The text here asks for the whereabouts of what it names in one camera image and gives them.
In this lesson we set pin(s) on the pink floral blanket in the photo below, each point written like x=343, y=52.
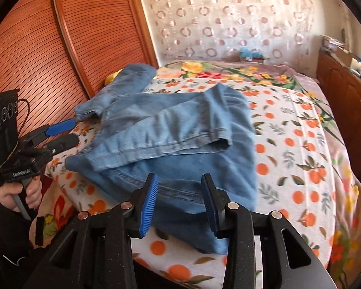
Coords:
x=343, y=162

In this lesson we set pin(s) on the wooden headboard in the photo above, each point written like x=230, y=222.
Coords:
x=78, y=36

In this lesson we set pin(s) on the long wooden cabinet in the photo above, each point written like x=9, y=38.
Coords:
x=343, y=90

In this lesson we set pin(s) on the light blue denim pants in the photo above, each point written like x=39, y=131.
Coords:
x=198, y=162

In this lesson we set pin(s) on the yellow plush toy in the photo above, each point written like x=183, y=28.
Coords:
x=111, y=78

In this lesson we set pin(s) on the person's left hand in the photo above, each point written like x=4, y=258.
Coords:
x=6, y=195

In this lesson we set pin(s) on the darker blue denim pants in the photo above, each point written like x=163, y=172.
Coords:
x=126, y=81

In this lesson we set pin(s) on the box with blue item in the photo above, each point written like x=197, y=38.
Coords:
x=249, y=54

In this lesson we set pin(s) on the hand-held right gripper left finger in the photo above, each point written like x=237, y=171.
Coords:
x=149, y=207

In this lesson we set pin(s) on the open cardboard box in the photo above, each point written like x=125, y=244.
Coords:
x=346, y=55

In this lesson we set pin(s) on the orange-print white bed sheet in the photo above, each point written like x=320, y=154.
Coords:
x=288, y=156

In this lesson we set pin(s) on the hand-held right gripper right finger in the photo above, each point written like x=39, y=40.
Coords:
x=210, y=207

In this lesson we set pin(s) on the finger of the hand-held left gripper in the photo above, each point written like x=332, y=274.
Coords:
x=63, y=143
x=60, y=128

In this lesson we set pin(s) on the person's left forearm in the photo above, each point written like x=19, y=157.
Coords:
x=6, y=234

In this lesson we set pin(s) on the circle-patterned sheer curtain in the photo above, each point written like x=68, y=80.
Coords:
x=228, y=15

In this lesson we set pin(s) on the stack of papers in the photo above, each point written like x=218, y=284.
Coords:
x=332, y=42

